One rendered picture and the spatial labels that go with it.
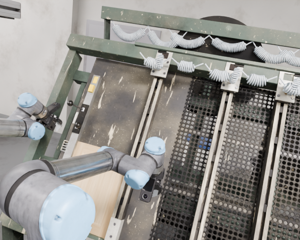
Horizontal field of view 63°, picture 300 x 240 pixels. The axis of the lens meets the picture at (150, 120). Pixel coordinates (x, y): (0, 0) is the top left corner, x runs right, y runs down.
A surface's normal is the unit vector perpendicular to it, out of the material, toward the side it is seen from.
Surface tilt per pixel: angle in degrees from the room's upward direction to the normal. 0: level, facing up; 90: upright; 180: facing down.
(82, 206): 84
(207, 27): 90
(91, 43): 58
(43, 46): 90
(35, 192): 33
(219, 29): 90
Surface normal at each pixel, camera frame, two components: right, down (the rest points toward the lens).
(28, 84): -0.26, 0.26
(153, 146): 0.02, -0.72
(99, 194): -0.15, -0.29
